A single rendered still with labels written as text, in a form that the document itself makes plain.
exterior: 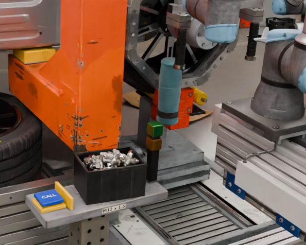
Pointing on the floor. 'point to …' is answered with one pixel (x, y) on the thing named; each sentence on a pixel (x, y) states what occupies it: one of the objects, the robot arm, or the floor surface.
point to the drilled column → (90, 231)
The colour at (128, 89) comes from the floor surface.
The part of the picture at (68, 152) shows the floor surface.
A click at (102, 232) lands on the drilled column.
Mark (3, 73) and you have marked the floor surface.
